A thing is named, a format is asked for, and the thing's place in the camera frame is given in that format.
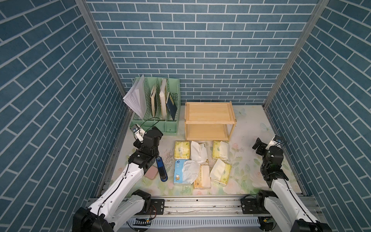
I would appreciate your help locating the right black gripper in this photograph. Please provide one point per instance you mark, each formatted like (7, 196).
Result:
(262, 147)

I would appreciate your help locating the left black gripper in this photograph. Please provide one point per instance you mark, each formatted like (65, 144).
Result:
(137, 143)

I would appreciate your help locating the yellow floral tissue pack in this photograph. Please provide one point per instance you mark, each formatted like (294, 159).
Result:
(182, 150)

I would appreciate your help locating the yellow white tissue pack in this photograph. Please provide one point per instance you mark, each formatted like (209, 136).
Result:
(220, 172)
(220, 150)

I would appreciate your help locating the blue cartoon tissue pack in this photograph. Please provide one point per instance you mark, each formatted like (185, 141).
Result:
(186, 171)

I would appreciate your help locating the orange beige tissue pack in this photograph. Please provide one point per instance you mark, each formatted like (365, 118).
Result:
(203, 180)

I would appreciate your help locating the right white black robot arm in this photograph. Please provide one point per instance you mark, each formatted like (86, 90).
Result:
(284, 205)

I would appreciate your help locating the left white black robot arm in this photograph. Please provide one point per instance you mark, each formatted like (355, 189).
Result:
(110, 212)

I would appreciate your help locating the wooden two-tier shelf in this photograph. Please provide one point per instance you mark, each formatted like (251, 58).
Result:
(207, 121)

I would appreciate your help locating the blue stapler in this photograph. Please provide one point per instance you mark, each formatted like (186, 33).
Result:
(161, 169)

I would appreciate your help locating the floral table mat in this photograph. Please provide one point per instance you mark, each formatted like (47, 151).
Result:
(245, 177)

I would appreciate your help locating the dark blue book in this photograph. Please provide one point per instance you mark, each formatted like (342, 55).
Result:
(172, 108)

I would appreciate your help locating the white paper stack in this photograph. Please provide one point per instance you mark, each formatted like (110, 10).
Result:
(135, 98)

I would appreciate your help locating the thin beige book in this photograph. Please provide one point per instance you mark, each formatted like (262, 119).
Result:
(153, 101)

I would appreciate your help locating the green plastic file organizer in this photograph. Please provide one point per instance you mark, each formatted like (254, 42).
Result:
(167, 126)

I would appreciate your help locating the white yellow book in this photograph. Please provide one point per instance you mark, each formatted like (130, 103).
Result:
(162, 97)

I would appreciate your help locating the green circuit board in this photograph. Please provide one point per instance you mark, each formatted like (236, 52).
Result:
(142, 222)

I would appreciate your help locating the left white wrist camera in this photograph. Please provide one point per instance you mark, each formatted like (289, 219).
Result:
(138, 132)

